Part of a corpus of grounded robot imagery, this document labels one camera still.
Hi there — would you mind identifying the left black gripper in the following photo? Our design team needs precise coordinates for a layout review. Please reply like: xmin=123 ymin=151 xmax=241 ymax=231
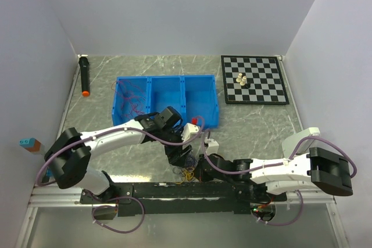
xmin=158 ymin=126 xmax=192 ymax=167

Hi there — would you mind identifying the coloured wire bundle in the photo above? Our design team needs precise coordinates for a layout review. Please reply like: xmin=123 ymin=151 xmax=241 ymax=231
xmin=171 ymin=154 xmax=201 ymax=185

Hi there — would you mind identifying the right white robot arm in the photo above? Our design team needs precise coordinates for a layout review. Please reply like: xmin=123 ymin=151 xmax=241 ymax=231
xmin=194 ymin=148 xmax=353 ymax=201

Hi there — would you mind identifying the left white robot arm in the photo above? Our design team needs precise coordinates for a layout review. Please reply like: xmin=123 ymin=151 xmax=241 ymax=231
xmin=45 ymin=106 xmax=200 ymax=203

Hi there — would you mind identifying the blue three-compartment bin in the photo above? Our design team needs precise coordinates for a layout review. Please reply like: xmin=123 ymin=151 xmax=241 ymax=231
xmin=112 ymin=75 xmax=219 ymax=129

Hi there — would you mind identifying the cream chess piece right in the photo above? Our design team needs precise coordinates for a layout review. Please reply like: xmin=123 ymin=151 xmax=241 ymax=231
xmin=240 ymin=76 xmax=247 ymax=87

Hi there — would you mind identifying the cream chess piece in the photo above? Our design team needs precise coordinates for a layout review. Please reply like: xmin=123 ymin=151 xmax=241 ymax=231
xmin=236 ymin=73 xmax=242 ymax=83
xmin=240 ymin=76 xmax=247 ymax=87

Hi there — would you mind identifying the cream chess piece left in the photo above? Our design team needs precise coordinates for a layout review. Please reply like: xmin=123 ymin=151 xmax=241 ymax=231
xmin=236 ymin=73 xmax=242 ymax=83

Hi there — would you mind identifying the black and white chessboard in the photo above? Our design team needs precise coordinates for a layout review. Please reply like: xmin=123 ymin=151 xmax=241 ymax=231
xmin=221 ymin=55 xmax=289 ymax=105

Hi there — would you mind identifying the blue white brick stack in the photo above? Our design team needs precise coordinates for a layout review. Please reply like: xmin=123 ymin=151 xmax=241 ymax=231
xmin=45 ymin=169 xmax=53 ymax=178

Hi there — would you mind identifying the black marker orange cap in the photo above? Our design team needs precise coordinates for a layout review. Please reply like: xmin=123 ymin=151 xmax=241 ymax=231
xmin=78 ymin=56 xmax=90 ymax=97

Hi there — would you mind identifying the blue and brown toy block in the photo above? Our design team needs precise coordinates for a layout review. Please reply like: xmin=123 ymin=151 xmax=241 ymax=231
xmin=19 ymin=138 xmax=45 ymax=155

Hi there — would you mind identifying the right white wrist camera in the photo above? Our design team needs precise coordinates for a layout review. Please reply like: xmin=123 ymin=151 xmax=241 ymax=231
xmin=203 ymin=138 xmax=219 ymax=156

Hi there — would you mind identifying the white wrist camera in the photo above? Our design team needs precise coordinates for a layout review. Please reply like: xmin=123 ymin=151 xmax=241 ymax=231
xmin=181 ymin=116 xmax=205 ymax=143
xmin=203 ymin=138 xmax=219 ymax=156

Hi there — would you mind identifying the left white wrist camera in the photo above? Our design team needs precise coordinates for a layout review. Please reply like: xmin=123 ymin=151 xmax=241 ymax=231
xmin=181 ymin=116 xmax=205 ymax=143

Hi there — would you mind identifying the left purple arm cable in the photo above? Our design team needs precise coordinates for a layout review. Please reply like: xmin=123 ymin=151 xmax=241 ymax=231
xmin=34 ymin=116 xmax=206 ymax=233

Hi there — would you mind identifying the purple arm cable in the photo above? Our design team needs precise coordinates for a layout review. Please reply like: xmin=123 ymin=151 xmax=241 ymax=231
xmin=201 ymin=128 xmax=357 ymax=227
xmin=34 ymin=116 xmax=206 ymax=233

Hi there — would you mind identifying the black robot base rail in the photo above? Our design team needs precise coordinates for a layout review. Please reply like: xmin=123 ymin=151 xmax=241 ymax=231
xmin=80 ymin=181 xmax=288 ymax=217

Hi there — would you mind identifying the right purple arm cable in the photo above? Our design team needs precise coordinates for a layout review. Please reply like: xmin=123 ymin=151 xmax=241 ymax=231
xmin=201 ymin=128 xmax=357 ymax=227

